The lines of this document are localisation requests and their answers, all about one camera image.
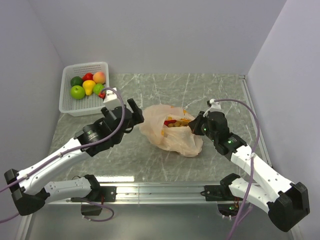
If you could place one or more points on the yellow pear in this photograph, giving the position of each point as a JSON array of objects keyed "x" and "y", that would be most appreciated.
[{"x": 88, "y": 86}]

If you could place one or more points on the red fruit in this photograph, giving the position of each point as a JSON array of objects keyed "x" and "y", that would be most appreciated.
[{"x": 88, "y": 76}]

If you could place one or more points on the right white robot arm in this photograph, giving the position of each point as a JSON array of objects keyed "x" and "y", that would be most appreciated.
[{"x": 285, "y": 202}]

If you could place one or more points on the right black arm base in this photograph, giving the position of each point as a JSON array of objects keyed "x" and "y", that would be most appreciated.
[{"x": 215, "y": 193}]

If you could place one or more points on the light green round fruit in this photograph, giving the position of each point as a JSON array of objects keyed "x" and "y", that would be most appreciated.
[{"x": 97, "y": 89}]

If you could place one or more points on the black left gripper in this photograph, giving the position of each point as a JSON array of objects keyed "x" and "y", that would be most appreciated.
[{"x": 138, "y": 117}]

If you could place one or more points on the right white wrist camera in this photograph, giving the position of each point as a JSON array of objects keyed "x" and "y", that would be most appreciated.
[{"x": 213, "y": 106}]

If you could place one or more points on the dark green fruit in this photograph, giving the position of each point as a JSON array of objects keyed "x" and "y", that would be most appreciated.
[{"x": 76, "y": 81}]

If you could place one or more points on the aluminium mounting rail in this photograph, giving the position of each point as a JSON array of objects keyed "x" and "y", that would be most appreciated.
[{"x": 141, "y": 211}]

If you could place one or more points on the white perforated plastic basket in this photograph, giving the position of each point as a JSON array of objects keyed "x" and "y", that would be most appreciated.
[{"x": 88, "y": 105}]

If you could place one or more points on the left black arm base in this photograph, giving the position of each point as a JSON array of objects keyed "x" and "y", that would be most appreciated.
[{"x": 89, "y": 208}]

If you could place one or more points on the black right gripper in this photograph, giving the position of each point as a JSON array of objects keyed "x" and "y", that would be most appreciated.
[{"x": 194, "y": 125}]

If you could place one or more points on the green apple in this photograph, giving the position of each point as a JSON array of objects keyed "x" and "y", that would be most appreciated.
[{"x": 77, "y": 92}]

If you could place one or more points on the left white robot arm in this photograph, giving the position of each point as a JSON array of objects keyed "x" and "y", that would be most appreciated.
[{"x": 33, "y": 187}]

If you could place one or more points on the translucent orange plastic bag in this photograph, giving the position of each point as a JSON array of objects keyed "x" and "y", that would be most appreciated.
[{"x": 174, "y": 139}]

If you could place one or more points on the peach fruit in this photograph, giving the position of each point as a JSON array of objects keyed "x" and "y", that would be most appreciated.
[{"x": 99, "y": 77}]

